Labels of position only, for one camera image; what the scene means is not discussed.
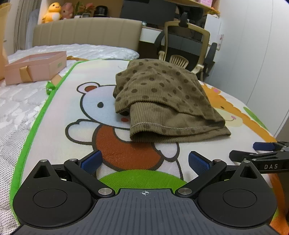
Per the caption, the brown polka dot garment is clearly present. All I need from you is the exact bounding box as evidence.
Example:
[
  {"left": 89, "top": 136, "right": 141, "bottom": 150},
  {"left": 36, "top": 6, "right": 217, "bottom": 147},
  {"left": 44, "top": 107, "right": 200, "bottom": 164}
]
[{"left": 113, "top": 59, "right": 231, "bottom": 143}]

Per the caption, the pink gift box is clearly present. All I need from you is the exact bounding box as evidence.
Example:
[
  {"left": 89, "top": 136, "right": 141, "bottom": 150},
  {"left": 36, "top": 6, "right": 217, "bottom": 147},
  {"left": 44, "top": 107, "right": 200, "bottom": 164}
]
[{"left": 4, "top": 51, "right": 67, "bottom": 85}]

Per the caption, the beige mesh office chair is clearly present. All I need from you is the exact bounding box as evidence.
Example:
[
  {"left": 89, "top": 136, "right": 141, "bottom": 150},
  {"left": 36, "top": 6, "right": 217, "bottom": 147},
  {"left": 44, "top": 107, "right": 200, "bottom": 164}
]
[{"left": 154, "top": 10, "right": 218, "bottom": 81}]

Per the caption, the beige upholstered headboard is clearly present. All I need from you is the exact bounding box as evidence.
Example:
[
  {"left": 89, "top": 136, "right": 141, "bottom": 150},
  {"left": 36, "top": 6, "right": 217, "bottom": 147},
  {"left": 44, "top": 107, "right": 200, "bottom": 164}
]
[{"left": 32, "top": 18, "right": 143, "bottom": 51}]

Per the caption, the white desk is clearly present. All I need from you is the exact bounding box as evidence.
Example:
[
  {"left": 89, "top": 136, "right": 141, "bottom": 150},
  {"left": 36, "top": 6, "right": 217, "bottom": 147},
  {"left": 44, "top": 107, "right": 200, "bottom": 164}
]
[{"left": 140, "top": 26, "right": 162, "bottom": 44}]

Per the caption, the yellow duck plush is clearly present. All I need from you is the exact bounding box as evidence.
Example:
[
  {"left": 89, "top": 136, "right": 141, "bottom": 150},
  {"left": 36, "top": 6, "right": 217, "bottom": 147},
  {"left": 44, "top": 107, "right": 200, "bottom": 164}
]
[{"left": 42, "top": 2, "right": 61, "bottom": 24}]

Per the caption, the potted plant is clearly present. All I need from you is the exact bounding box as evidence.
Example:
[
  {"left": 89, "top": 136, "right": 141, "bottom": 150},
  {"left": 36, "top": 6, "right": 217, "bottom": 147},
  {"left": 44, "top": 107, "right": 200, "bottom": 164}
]
[{"left": 74, "top": 1, "right": 96, "bottom": 18}]

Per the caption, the black jar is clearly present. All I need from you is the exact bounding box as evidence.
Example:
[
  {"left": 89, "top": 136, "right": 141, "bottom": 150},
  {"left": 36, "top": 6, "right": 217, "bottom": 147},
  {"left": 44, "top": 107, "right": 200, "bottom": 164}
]
[{"left": 93, "top": 5, "right": 108, "bottom": 17}]

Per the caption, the pink plush toy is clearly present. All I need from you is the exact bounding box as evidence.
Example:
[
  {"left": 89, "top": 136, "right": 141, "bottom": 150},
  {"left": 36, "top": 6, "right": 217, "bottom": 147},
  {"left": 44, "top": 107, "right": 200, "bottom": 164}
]
[{"left": 61, "top": 3, "right": 74, "bottom": 19}]

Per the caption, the black computer monitor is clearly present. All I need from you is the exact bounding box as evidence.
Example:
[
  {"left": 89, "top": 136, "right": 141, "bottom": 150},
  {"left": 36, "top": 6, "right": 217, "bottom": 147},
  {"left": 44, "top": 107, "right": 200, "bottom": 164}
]
[{"left": 120, "top": 0, "right": 176, "bottom": 26}]

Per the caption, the brown paper bag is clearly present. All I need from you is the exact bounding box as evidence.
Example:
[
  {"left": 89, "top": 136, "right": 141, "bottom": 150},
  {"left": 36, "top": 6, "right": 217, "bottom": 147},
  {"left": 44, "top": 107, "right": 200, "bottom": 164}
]
[{"left": 0, "top": 3, "right": 11, "bottom": 80}]

